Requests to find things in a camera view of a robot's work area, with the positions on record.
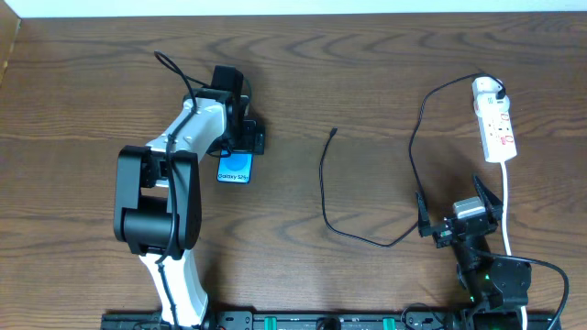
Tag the white USB charger plug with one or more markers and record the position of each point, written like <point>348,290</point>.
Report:
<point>488,85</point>

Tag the blue Galaxy smartphone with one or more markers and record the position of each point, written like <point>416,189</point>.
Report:
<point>234,168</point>

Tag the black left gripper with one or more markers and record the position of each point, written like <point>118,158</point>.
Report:
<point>256,136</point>

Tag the cardboard panel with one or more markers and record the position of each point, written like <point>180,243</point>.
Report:
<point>9,27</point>

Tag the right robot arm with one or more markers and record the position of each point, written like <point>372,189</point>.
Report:
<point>497,285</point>

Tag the white power strip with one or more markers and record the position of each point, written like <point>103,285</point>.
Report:
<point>497,136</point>

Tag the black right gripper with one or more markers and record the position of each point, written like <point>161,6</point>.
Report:
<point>459,226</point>

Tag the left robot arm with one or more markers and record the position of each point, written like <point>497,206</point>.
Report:
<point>158,210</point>

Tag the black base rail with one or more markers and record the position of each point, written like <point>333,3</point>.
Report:
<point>413,319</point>

